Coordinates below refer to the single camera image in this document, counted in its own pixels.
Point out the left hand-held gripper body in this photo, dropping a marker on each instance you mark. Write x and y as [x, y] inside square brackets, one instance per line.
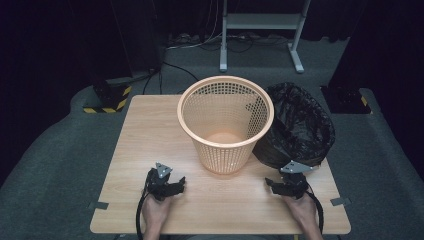
[159, 185]

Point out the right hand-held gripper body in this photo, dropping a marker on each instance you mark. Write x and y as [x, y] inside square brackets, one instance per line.
[293, 185]

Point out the black plastic trash bag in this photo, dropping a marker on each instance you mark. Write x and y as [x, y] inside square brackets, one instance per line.
[300, 126]

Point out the orange plastic mesh basket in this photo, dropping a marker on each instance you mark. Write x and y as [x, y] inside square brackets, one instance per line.
[224, 133]

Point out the person's right hand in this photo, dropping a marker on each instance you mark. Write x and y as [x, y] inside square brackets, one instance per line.
[300, 210]

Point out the person's left hand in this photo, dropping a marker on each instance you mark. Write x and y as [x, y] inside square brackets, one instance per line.
[156, 211]

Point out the grey tape piece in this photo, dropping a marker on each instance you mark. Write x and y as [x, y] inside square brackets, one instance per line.
[98, 205]
[340, 201]

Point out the black stand base striped tape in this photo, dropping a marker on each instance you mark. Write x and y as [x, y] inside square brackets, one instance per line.
[110, 100]

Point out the black stand base yellow mark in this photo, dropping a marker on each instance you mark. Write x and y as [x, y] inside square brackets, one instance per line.
[345, 100]

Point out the white metal stand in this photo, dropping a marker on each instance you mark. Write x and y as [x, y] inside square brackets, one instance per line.
[263, 20]

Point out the dark curtain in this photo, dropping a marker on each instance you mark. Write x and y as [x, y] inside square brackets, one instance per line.
[386, 50]
[66, 36]

